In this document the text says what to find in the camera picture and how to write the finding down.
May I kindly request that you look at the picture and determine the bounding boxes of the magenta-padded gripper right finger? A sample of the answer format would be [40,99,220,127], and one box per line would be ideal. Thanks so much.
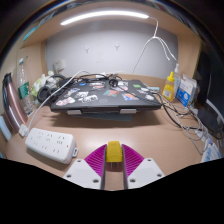
[120,143,166,191]

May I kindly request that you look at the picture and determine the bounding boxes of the yellow squeeze bottle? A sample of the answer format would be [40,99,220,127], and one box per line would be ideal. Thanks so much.
[161,70,176,102]

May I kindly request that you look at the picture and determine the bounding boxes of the tangled black desk cable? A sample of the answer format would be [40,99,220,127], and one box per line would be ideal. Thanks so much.
[154,92,215,155]

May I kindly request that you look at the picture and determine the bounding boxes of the black laptop with stickers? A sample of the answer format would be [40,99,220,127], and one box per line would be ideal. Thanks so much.
[49,78,164,113]

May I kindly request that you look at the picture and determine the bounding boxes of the pink metal thermos bottle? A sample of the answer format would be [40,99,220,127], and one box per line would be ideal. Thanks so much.
[1,72,30,133]

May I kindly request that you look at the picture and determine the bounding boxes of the hanging white cables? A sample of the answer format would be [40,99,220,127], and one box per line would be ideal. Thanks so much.
[132,16,180,75]

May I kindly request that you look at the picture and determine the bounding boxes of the black cable with plug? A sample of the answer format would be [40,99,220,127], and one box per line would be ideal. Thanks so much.
[76,72,125,89]

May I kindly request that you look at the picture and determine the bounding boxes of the black monitor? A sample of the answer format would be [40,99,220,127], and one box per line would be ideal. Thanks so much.
[194,49,218,112]

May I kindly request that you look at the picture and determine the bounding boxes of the blue and white box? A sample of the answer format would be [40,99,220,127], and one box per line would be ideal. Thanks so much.
[175,73,199,108]

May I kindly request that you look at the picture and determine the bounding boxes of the grey laptop stand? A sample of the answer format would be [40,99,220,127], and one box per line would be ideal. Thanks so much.
[66,107,138,122]

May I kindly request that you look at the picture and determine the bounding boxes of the black headphones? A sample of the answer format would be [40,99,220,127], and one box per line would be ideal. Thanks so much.
[36,74,68,105]

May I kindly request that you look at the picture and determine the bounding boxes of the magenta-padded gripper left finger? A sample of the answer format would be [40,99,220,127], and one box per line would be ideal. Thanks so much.
[62,143,108,191]

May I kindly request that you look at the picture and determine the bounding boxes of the clear plastic water bottle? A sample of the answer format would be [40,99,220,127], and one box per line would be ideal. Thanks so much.
[16,56,36,116]

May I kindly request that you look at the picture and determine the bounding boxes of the green and white plush toy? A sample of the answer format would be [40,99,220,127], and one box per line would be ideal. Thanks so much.
[31,71,56,98]

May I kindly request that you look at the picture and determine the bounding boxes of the white power strip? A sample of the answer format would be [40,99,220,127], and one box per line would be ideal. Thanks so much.
[24,127,79,165]

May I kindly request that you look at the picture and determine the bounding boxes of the white spray bottle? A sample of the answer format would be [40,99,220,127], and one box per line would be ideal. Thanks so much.
[172,62,182,98]

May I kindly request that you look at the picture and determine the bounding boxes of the yellow charger block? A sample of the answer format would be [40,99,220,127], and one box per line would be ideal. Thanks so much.
[105,140,123,172]

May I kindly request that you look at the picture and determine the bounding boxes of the white and blue packet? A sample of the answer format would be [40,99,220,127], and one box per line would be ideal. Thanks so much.
[200,139,223,163]

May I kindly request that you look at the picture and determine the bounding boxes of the white wall socket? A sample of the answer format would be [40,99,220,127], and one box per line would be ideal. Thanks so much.
[52,58,66,73]

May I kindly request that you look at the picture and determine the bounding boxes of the white led light bar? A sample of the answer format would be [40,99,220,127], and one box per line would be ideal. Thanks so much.
[59,9,150,27]

